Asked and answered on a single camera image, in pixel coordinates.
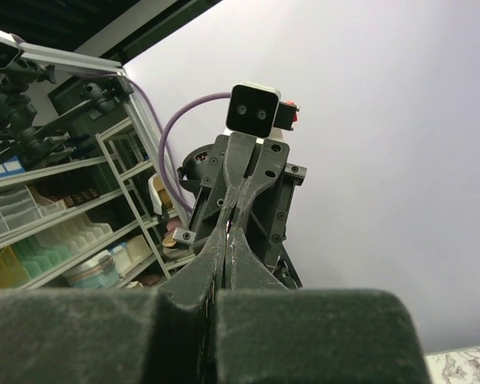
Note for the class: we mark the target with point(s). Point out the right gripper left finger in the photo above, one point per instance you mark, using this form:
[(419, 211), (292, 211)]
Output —
[(166, 334)]

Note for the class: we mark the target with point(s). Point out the overhead camera on mount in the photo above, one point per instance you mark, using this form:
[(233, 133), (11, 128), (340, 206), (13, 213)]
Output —
[(18, 135)]

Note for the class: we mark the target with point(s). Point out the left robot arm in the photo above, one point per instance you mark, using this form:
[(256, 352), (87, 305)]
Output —
[(201, 174)]

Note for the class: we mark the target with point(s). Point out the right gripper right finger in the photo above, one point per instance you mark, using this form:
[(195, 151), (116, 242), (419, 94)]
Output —
[(266, 333)]

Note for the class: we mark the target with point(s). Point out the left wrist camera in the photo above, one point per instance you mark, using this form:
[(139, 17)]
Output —
[(252, 109)]

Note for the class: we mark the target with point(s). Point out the storage shelf rack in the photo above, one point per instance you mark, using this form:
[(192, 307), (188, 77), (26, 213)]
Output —
[(99, 222)]

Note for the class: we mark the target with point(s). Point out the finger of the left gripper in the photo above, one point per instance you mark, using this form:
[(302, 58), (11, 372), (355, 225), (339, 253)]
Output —
[(268, 167), (238, 153)]

